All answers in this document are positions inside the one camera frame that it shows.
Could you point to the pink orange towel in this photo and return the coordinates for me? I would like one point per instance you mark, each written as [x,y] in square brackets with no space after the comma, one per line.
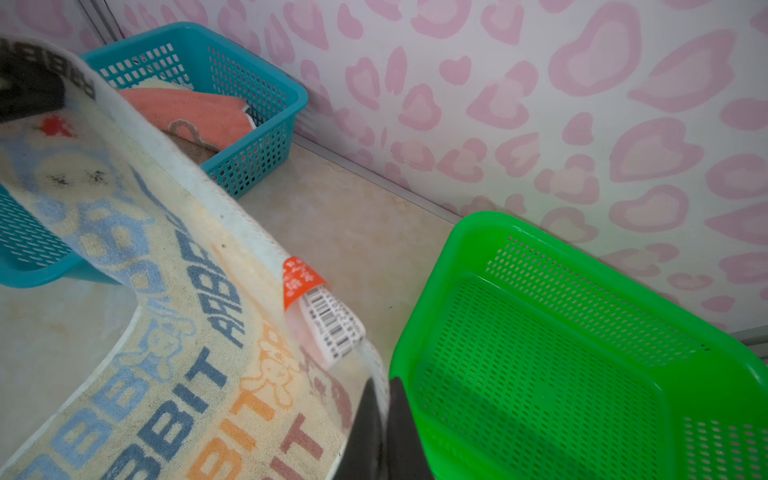
[199,124]

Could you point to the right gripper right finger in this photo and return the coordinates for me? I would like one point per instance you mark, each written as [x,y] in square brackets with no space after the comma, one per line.
[405,456]

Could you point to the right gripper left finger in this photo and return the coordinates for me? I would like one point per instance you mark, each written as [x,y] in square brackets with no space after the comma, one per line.
[362,455]

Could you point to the green plastic basket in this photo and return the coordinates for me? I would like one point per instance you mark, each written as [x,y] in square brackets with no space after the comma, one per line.
[525,358]

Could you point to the teal plastic basket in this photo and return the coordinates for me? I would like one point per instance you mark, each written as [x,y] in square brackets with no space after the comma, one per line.
[188,55]

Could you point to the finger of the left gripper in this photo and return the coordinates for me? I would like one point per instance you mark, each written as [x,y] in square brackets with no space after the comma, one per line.
[28,86]

